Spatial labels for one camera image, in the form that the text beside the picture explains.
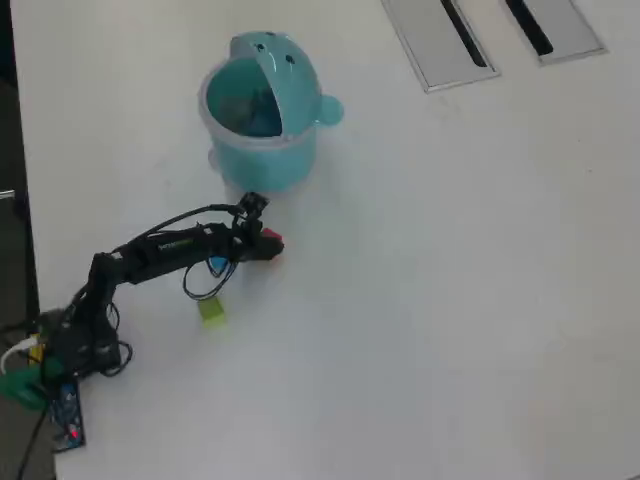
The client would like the yellow clamp piece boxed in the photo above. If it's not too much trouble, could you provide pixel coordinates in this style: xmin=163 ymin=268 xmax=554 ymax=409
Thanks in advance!
xmin=27 ymin=332 xmax=46 ymax=366

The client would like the grey cabinet with handle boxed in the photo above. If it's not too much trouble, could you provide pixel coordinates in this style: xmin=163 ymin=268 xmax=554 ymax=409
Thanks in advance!
xmin=0 ymin=77 xmax=31 ymax=331

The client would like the teal bin with swing lid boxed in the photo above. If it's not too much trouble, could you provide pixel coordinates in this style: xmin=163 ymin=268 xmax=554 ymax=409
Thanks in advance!
xmin=199 ymin=30 xmax=346 ymax=194

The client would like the green cube block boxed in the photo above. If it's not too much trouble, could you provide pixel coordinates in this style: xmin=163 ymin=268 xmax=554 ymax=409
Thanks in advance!
xmin=197 ymin=297 xmax=227 ymax=329

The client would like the green table clamp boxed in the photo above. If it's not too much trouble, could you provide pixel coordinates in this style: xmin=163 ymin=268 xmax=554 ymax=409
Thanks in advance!
xmin=0 ymin=367 xmax=66 ymax=411

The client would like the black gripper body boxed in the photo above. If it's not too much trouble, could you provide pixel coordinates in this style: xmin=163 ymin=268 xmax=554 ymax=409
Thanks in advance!
xmin=224 ymin=219 xmax=264 ymax=264

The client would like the white power cable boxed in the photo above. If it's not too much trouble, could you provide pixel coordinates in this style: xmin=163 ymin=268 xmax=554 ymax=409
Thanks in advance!
xmin=0 ymin=337 xmax=41 ymax=374

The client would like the black looped servo cable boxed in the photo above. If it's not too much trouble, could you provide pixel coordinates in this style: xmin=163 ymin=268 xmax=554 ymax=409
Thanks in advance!
xmin=181 ymin=257 xmax=240 ymax=301

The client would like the black camera cable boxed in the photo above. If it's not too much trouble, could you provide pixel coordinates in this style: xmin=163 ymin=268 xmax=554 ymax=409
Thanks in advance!
xmin=114 ymin=202 xmax=241 ymax=251

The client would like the silver table cable hatch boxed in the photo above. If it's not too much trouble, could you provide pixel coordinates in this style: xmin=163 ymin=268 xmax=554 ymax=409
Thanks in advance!
xmin=380 ymin=0 xmax=502 ymax=95
xmin=502 ymin=0 xmax=609 ymax=68

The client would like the black cable off table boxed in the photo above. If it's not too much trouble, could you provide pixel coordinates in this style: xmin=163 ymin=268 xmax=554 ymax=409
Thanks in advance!
xmin=14 ymin=399 xmax=51 ymax=480

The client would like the blue controller circuit board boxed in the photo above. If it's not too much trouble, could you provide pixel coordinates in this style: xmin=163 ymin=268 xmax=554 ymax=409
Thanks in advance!
xmin=49 ymin=377 xmax=87 ymax=454

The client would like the red cube block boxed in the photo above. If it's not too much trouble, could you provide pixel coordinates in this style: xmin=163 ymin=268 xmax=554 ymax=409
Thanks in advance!
xmin=260 ymin=228 xmax=286 ymax=257

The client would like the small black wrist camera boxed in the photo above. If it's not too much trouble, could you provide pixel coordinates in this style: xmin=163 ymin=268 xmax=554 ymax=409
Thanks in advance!
xmin=234 ymin=191 xmax=271 ymax=221

